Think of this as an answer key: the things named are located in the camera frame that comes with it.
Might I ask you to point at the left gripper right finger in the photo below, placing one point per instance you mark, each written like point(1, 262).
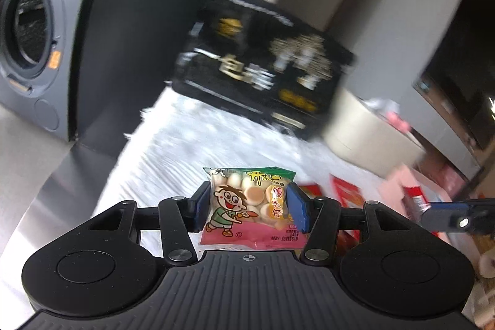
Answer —
point(320, 246)

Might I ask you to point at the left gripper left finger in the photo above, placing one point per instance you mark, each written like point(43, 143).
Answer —
point(180, 216)

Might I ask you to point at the small biscuit ball packet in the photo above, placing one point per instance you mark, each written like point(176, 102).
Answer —
point(249, 210)

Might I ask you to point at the red snack packet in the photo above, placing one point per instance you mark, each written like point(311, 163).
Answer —
point(348, 194)

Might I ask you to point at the dark red pickle packet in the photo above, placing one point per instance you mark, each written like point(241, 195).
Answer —
point(414, 202)

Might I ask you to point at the pink open box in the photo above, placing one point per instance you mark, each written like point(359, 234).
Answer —
point(394, 192)

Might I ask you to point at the white knitted cloth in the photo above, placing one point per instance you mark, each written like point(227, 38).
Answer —
point(179, 138)

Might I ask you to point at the beige tissue box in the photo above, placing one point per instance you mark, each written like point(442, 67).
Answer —
point(362, 137)

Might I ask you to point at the black plum snack bag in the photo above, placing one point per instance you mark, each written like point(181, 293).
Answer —
point(252, 59)

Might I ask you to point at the grey speaker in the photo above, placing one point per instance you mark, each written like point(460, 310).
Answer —
point(37, 43)

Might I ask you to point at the wall television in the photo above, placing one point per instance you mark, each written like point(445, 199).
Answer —
point(458, 82)

